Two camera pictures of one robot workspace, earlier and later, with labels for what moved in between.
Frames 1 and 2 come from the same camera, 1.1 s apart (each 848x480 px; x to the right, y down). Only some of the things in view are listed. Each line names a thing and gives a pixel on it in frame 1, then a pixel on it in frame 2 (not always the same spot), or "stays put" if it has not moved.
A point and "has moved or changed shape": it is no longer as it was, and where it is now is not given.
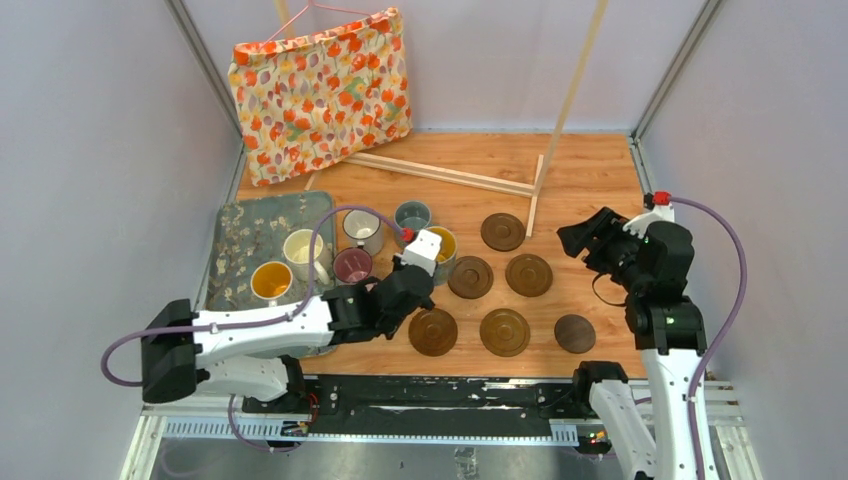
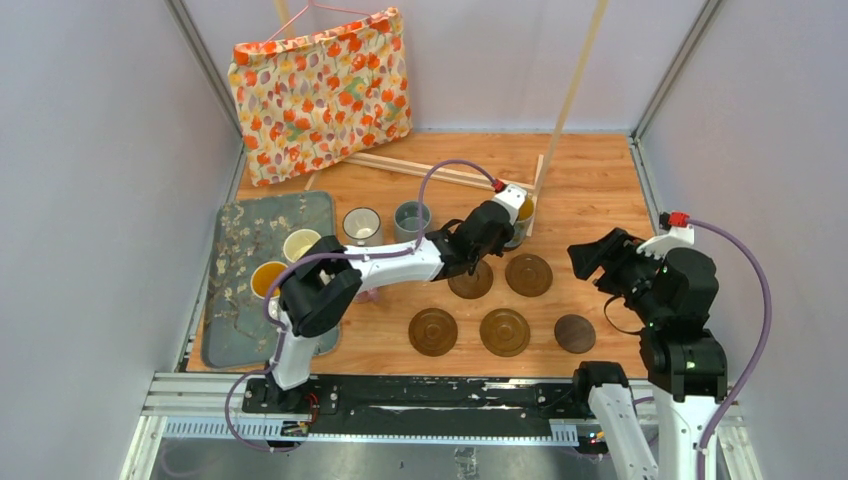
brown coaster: [528, 275] stays put
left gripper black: [397, 265] -> [504, 234]
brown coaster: [504, 332] stays put
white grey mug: [366, 228] stays put
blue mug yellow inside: [445, 269] has moved or changed shape
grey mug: [410, 218] stays put
